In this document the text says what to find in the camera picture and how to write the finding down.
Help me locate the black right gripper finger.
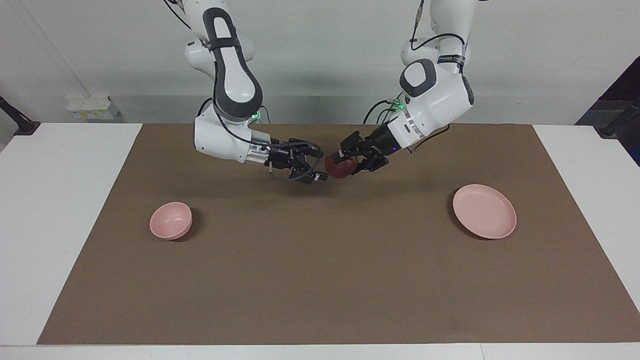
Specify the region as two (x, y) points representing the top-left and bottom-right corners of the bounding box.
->
(291, 163), (330, 186)
(287, 137), (325, 160)

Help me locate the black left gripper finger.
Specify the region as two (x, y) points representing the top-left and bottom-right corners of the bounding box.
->
(339, 130), (365, 160)
(351, 152), (390, 176)

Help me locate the dark red apple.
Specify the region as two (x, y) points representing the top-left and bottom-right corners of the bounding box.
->
(324, 153), (359, 180)

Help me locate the pink plate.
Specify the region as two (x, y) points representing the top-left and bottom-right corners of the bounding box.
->
(452, 183), (518, 240)

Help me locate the pink bowl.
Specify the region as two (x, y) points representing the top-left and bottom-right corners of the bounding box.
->
(149, 201), (194, 241)

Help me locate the brown table mat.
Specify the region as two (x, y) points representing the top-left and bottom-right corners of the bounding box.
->
(37, 123), (640, 346)

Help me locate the dark furniture piece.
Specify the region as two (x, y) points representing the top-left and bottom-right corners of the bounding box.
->
(575, 56), (640, 167)

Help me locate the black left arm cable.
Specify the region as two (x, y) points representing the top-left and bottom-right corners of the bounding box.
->
(362, 0), (472, 126)

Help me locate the white wall socket box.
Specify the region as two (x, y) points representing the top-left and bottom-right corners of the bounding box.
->
(65, 96), (120, 121)

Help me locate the black camera stand clamp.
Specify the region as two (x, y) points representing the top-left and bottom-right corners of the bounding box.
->
(0, 95), (41, 137)
(597, 97), (640, 139)

